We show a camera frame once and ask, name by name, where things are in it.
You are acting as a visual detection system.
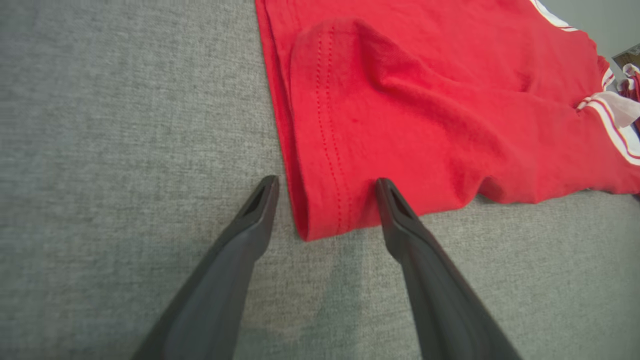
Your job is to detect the grey fabric sofa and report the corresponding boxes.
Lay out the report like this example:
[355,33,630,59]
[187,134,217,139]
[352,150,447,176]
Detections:
[0,0,640,360]

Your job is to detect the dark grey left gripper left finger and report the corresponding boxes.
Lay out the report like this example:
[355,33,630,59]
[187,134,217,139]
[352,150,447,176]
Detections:
[131,174,280,360]

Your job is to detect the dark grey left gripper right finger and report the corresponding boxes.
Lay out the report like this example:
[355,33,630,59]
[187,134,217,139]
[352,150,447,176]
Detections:
[375,177,524,360]

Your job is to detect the red shorts with white stripes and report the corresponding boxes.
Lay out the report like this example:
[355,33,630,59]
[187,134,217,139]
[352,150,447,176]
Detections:
[616,63,640,103]

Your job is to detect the red Bulls basketball jersey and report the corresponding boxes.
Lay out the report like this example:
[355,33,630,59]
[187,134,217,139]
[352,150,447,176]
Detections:
[254,0,640,242]

